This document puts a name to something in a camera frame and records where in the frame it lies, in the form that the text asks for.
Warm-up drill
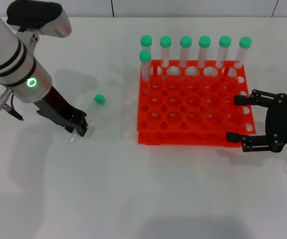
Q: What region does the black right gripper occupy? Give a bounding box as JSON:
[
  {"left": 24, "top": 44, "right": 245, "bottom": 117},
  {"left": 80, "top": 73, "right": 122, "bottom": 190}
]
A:
[{"left": 226, "top": 89, "right": 287, "bottom": 153}]

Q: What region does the orange test tube rack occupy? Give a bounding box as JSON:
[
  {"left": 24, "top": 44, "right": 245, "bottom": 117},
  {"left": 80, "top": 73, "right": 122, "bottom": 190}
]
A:
[{"left": 136, "top": 59, "right": 257, "bottom": 148}]

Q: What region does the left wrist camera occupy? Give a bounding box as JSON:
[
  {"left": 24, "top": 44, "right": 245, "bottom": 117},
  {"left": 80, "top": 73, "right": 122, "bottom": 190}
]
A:
[{"left": 5, "top": 0, "right": 73, "bottom": 39}]

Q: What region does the left arm connector cable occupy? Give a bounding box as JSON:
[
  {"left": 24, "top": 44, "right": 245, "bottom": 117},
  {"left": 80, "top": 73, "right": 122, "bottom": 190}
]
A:
[{"left": 0, "top": 89, "right": 24, "bottom": 122}]

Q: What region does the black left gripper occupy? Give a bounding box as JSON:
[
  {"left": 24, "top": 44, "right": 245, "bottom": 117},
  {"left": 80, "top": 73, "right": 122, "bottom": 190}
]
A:
[{"left": 35, "top": 86, "right": 89, "bottom": 137}]

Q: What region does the green capped clear test tube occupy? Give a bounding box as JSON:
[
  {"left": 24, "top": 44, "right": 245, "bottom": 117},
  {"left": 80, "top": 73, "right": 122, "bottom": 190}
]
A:
[
  {"left": 140, "top": 34, "right": 153, "bottom": 52},
  {"left": 198, "top": 36, "right": 211, "bottom": 75},
  {"left": 159, "top": 35, "right": 172, "bottom": 82},
  {"left": 139, "top": 49, "right": 152, "bottom": 95},
  {"left": 234, "top": 36, "right": 252, "bottom": 75},
  {"left": 217, "top": 35, "right": 232, "bottom": 75},
  {"left": 70, "top": 94, "right": 106, "bottom": 143},
  {"left": 179, "top": 36, "right": 192, "bottom": 80}
]

